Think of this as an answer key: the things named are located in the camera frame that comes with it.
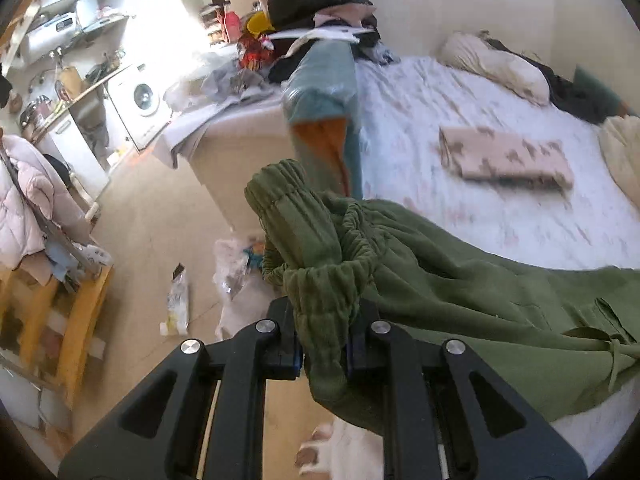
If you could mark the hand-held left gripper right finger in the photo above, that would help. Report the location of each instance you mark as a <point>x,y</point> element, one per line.
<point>349,355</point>

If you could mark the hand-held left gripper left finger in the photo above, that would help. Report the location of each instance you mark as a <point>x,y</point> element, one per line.
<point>296,360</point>

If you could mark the green pants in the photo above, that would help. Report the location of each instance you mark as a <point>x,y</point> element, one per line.
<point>450,300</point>

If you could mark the person's foot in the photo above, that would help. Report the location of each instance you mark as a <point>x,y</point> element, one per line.
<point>312,452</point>

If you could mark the clear plastic bag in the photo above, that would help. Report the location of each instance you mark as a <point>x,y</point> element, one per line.
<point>235,280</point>

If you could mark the white snack packet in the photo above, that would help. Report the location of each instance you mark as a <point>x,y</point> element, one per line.
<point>177,302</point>

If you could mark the bed with white sheet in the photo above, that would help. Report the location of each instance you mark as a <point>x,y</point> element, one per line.
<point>450,220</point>

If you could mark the beige cabinet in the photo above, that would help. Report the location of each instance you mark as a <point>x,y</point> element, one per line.
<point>240,160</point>

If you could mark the yellow wooden chair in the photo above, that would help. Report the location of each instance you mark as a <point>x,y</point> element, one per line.
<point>75,310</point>

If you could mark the folded pink patterned cloth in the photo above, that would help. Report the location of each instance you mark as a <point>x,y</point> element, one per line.
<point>505,157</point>

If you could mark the teal and orange cushion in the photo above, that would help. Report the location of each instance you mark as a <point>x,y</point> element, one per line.
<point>322,105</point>

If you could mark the white cloth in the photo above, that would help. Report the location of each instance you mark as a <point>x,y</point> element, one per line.
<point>200,122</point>

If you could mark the white washing machine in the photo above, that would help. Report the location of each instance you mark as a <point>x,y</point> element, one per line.
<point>137,102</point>

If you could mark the red bag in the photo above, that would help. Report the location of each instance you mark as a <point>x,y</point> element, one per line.
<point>252,52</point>

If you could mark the pink quilted jacket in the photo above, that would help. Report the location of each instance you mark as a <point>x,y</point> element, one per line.
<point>30,195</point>

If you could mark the kitchen counter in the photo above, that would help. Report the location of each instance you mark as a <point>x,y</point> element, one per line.
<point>85,125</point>

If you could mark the cream pillow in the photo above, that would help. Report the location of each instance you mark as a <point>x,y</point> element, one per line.
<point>500,67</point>

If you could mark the yellow bowl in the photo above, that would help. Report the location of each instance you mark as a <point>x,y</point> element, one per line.
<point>260,24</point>

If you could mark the cream blanket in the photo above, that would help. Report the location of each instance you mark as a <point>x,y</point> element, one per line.
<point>622,155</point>

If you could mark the dark clothing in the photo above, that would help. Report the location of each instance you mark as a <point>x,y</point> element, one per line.
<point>575,92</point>

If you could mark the metal cooking pot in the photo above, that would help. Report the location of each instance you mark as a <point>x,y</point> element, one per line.
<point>35,112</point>

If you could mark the green pillow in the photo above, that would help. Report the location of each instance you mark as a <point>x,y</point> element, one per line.
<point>595,87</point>

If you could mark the white kitchen appliance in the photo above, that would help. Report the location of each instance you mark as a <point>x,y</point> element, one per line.
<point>52,35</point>

